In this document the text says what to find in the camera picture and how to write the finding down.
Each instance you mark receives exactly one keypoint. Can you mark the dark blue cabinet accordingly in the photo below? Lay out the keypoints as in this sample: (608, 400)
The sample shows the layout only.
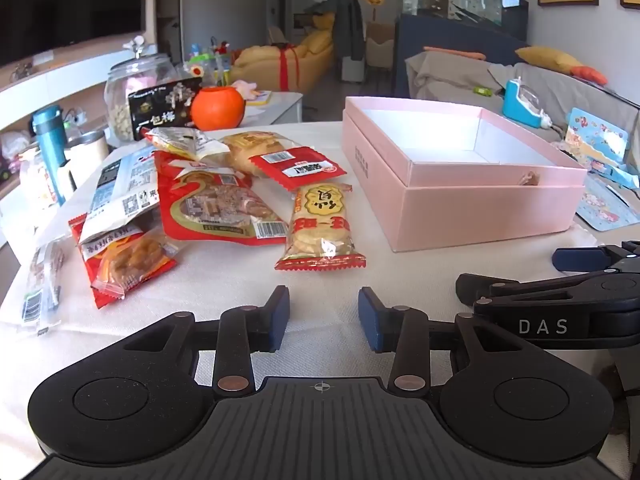
(450, 35)

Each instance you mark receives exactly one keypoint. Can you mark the black gift box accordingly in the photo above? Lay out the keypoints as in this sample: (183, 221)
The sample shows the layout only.
(160, 105)

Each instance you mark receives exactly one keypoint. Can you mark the yellow cushion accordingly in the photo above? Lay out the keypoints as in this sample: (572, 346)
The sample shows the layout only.
(547, 59)

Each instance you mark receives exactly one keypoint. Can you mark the blue cartoon picture board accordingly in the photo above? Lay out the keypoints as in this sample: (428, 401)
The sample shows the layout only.
(597, 135)

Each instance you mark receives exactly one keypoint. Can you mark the yellow armchair with red ribbon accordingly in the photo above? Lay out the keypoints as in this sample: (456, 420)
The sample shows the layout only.
(285, 60)

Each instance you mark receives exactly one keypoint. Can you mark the white TV cabinet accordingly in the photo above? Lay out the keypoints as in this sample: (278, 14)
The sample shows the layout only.
(75, 80)

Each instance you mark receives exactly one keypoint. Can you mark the black television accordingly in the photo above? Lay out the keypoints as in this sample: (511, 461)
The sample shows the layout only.
(70, 0)

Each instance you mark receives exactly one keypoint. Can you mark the clear bread packet yellow label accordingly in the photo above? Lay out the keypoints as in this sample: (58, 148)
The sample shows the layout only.
(245, 152)

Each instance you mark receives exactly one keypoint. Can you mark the clear biscuit stick packet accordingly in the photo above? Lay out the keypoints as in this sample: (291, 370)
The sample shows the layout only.
(180, 142)

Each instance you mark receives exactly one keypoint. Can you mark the pink cardboard box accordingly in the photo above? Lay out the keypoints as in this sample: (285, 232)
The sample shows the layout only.
(475, 210)

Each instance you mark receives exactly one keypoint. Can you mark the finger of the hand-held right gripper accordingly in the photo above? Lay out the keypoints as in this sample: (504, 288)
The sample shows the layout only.
(550, 292)
(580, 259)

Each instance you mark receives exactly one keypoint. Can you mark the colourful toy pile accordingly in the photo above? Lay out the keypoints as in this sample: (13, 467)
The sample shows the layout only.
(210, 62)

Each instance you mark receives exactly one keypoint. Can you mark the white plastic jar red label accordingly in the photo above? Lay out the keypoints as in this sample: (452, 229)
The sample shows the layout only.
(35, 180)

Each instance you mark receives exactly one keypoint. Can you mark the orange cushion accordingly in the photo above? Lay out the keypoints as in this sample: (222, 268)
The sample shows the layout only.
(590, 75)

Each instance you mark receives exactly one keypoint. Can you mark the teal toy machine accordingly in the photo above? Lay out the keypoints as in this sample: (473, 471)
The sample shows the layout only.
(522, 105)

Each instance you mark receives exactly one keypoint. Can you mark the teal thermos bottle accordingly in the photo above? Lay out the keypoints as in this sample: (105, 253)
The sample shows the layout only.
(49, 150)

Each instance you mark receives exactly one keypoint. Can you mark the yellow picture book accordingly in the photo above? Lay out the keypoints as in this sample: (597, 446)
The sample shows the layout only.
(260, 97)

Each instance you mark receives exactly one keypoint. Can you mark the grey covered sofa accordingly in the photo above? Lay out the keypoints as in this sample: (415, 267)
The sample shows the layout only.
(450, 77)

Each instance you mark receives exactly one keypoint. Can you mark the yellow rice cracker packet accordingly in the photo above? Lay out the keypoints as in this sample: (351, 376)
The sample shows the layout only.
(320, 225)

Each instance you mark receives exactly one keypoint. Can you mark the pink plush toy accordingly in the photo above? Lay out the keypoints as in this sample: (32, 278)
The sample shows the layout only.
(245, 89)

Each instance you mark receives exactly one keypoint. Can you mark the white coffee table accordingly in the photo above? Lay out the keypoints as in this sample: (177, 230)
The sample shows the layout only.
(285, 110)

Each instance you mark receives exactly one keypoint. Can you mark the dark coat on rack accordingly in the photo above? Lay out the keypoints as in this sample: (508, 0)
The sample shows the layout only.
(347, 25)

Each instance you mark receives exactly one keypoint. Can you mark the light blue cartoon box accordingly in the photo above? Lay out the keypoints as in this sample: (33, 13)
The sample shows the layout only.
(607, 205)

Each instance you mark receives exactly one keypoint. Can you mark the orange pumpkin-shaped container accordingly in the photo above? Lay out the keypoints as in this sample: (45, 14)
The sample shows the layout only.
(217, 109)

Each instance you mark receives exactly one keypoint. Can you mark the glass jar with lid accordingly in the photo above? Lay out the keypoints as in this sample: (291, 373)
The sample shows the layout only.
(140, 72)

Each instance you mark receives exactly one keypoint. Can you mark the orange fried snack packet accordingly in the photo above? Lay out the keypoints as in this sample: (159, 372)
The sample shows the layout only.
(130, 260)

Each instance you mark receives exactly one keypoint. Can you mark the green toy car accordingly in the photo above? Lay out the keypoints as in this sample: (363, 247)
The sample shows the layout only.
(482, 92)

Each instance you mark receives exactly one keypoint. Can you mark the narrow clear snack packet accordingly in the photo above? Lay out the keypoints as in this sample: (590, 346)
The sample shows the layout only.
(42, 285)

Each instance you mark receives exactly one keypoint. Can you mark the beige chair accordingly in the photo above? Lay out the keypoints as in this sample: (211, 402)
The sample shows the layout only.
(380, 45)

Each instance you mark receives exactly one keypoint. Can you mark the small red white-label packet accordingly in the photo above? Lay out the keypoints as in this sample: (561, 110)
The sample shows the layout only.
(290, 165)

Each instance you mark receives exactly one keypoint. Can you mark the long orange pillow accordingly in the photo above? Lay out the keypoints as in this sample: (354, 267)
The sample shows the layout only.
(455, 52)

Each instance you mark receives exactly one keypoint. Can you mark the blue and white snack packet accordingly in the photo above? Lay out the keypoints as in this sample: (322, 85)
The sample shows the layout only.
(120, 185)

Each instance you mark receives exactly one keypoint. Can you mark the white mug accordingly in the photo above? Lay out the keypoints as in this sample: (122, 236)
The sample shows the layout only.
(90, 160)

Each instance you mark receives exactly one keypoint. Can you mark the large red snack packet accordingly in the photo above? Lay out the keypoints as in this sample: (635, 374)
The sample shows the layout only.
(180, 210)

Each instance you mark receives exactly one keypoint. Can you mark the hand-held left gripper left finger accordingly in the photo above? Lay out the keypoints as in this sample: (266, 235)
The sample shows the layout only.
(281, 317)

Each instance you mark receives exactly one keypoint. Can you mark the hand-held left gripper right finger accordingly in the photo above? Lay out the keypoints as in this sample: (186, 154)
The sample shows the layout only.
(369, 320)

